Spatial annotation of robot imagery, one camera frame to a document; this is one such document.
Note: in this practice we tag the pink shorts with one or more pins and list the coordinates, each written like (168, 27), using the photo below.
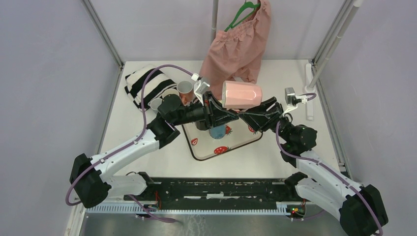
(238, 52)

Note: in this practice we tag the black white striped towel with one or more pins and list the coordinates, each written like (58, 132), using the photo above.
(157, 83)

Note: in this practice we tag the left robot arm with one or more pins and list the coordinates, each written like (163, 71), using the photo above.
(93, 178)

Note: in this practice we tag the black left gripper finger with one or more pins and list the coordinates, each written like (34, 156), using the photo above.
(212, 104)
(223, 117)

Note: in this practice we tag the bright blue mug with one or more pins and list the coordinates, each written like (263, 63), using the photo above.
(217, 132)

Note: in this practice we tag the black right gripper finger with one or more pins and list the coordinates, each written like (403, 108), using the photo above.
(269, 105)
(256, 120)

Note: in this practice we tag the black faceted mug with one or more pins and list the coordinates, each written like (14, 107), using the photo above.
(201, 126)

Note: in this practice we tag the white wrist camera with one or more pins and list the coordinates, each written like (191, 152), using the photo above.
(201, 85)
(292, 100)

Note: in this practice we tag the pale pink faceted mug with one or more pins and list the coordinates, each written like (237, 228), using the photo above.
(241, 95)

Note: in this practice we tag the green clothes hanger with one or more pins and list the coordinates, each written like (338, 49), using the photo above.
(244, 12)

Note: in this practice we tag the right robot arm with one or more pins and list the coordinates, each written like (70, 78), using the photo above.
(359, 209)

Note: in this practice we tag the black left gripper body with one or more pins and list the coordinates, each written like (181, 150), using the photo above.
(209, 112)

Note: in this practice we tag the white cable duct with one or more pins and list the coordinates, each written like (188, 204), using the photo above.
(133, 208)

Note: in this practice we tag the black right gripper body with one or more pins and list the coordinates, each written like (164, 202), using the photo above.
(271, 123)

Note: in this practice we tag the centre metal pole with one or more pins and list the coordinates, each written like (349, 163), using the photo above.
(214, 16)

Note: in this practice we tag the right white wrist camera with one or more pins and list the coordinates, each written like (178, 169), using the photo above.
(292, 100)

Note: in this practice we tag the strawberry print tray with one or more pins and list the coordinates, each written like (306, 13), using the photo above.
(203, 146)

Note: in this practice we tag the plain pink tall mug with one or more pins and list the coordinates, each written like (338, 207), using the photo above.
(170, 91)

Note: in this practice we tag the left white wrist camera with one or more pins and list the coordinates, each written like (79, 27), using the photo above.
(201, 85)

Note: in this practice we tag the grey blue mug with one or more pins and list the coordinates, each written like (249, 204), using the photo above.
(154, 104)

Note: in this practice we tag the floral salmon mug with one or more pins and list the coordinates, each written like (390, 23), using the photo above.
(186, 91)

